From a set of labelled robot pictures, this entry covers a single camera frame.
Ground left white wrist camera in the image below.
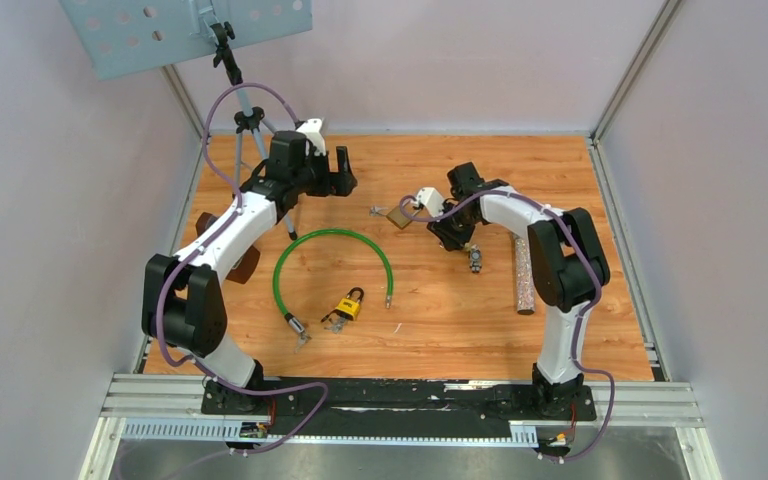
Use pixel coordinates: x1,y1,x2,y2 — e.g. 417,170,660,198
295,118,328,157

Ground yellow black padlock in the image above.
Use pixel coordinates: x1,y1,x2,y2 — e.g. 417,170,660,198
333,287,365,321

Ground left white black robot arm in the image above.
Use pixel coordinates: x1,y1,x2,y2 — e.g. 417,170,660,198
141,130,357,413

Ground glittery silver microphone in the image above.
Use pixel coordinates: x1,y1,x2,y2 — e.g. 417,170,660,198
511,234,536,315

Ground green cable lock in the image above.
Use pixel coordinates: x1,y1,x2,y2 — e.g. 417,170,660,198
272,228,395,336

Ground blue music stand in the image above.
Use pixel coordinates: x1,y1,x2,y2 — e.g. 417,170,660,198
59,0,314,241

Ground keys of yellow padlock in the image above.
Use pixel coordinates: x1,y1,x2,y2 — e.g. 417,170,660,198
321,310,353,334

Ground small brass padlock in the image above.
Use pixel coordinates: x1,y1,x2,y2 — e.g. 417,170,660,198
464,243,483,274

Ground large brass padlock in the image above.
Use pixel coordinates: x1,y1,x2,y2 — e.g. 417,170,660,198
369,206,412,230

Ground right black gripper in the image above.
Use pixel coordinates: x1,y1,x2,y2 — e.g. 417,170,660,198
426,202,478,252

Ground brown wooden metronome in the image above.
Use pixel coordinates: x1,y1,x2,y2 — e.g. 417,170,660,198
195,212,261,284

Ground keys of cable lock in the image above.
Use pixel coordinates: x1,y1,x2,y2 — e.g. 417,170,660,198
293,332,312,354

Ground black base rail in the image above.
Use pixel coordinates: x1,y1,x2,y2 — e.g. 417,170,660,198
102,374,703,446

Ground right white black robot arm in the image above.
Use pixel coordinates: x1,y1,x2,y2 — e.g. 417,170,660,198
414,162,610,418

